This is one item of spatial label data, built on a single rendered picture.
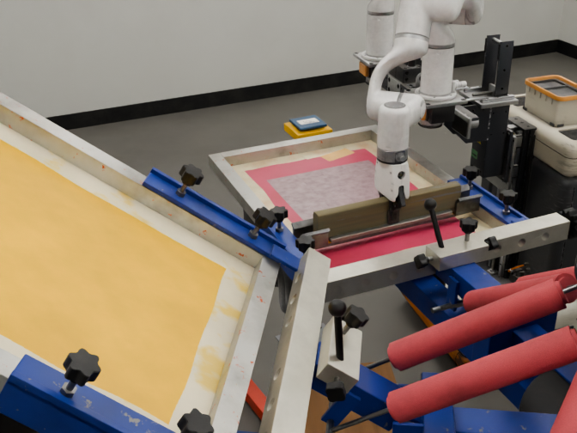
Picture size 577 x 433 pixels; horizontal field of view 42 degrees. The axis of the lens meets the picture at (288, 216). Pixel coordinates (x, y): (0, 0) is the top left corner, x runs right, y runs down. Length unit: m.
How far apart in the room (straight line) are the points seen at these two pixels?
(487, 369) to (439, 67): 1.32
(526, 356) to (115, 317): 0.61
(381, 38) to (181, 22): 2.93
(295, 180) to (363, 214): 0.41
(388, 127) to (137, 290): 0.78
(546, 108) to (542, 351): 1.80
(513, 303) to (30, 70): 4.45
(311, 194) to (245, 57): 3.59
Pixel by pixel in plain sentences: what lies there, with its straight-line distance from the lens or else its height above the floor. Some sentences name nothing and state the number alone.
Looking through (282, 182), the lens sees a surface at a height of 0.96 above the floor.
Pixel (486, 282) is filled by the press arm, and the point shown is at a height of 1.04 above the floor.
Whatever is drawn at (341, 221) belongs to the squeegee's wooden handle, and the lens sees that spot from 1.83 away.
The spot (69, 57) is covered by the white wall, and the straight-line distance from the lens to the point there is 5.35.
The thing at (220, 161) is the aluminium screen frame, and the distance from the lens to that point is 2.27.
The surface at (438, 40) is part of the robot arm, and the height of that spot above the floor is 1.32.
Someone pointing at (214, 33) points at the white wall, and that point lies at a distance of 5.53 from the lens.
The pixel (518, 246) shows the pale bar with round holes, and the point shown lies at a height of 1.01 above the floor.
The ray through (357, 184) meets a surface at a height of 0.96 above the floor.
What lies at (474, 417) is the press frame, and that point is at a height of 1.02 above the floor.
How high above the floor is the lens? 1.91
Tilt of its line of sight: 28 degrees down
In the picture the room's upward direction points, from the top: 1 degrees counter-clockwise
